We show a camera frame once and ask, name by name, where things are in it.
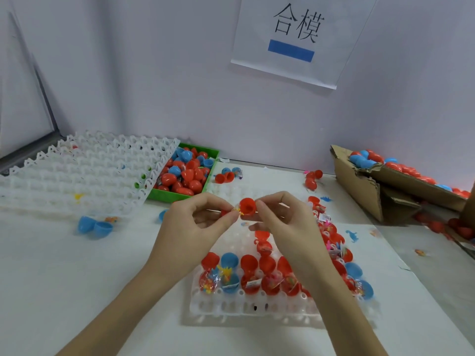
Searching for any person's right hand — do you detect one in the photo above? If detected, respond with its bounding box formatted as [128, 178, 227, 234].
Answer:
[248, 191, 341, 290]

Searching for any green plastic tray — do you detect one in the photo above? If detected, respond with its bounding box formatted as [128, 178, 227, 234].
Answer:
[145, 143, 221, 204]

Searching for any person's left hand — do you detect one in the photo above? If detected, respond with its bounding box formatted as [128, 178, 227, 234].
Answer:
[144, 192, 242, 286]

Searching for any cardboard box of capsules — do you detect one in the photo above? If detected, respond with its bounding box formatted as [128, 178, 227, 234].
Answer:
[330, 144, 469, 224]

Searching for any person's left forearm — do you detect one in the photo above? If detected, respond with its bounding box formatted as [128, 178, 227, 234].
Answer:
[55, 265, 183, 356]

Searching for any small capsule cluster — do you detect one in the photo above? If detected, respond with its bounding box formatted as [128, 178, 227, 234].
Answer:
[214, 167, 243, 184]

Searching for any clear triangular panel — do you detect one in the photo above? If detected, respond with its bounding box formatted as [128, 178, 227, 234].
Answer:
[0, 11, 56, 159]

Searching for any blue egg shell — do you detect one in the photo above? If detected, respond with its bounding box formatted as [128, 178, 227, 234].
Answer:
[78, 216, 114, 238]

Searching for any person's right forearm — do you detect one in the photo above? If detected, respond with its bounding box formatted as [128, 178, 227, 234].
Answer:
[303, 267, 388, 356]

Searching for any white paper sign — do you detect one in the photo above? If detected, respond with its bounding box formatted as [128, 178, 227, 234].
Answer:
[230, 0, 380, 90]

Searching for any grey metal rail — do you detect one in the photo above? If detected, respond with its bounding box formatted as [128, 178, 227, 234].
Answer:
[0, 131, 64, 175]

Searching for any clear plastic egg tray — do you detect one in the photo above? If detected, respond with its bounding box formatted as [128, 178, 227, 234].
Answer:
[0, 131, 181, 218]
[189, 190, 380, 323]

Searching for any pile of finished eggs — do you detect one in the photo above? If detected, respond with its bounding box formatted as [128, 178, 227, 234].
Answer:
[349, 149, 472, 199]

